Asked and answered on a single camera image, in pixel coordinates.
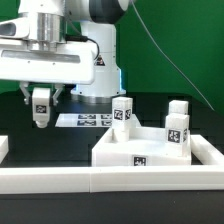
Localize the white U-shaped fence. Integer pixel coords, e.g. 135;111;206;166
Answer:
0;135;224;194

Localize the white square table top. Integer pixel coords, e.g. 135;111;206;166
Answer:
91;127;191;167

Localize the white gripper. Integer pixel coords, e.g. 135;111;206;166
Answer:
0;39;96;106

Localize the white sheet with tags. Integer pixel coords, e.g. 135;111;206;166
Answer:
54;113;142;129

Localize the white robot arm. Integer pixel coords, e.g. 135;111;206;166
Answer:
0;0;130;103

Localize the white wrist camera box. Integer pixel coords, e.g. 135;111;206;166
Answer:
0;17;30;39

